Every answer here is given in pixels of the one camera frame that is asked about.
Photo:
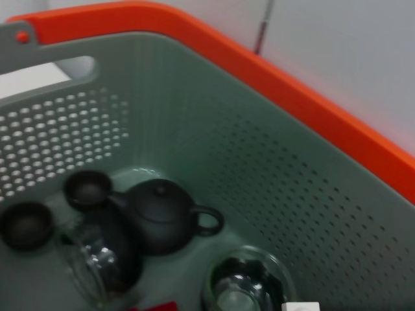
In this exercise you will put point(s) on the dark red long block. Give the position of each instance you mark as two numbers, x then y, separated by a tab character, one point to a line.
155	306

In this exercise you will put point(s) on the white building block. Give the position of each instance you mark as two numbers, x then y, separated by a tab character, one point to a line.
300	306

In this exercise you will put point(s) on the grey perforated storage bin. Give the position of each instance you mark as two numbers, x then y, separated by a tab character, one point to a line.
194	129

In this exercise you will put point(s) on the black clay teapot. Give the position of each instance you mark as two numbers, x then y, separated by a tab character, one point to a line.
159	214

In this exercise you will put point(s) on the small black clay cup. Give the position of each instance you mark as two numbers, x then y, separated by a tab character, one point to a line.
87	191
26	226

